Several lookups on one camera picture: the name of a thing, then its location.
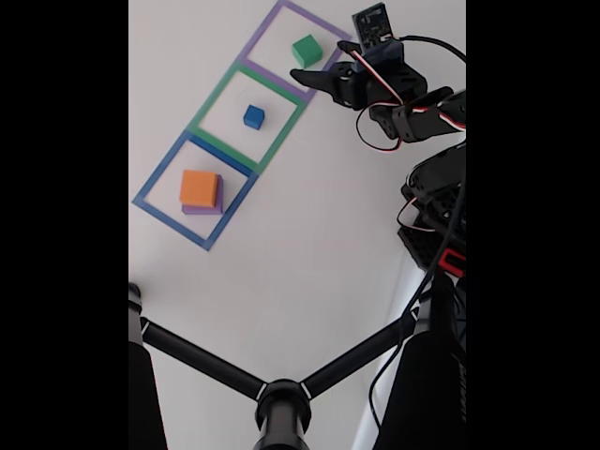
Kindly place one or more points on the small blue cube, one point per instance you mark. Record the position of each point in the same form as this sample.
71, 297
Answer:
253, 116

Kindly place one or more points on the large purple block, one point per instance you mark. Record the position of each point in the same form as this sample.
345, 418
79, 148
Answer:
201, 210

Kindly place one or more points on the red clamp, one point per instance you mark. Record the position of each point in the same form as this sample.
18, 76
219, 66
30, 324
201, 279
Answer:
452, 262

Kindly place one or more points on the purple tape square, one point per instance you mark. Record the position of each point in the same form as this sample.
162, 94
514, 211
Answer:
274, 80

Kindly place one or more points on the black tripod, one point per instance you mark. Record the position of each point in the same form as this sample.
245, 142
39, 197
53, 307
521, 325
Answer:
281, 408

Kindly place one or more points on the blue camera circuit board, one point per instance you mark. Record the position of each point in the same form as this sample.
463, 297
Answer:
375, 25

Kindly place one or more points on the blue tape square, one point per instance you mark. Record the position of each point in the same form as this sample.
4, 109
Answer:
171, 225

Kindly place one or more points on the orange block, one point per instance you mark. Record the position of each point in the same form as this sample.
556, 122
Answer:
199, 187

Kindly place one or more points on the green cube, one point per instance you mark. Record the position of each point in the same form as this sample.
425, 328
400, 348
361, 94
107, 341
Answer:
305, 49

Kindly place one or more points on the green tape square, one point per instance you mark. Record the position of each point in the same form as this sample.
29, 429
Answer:
225, 148

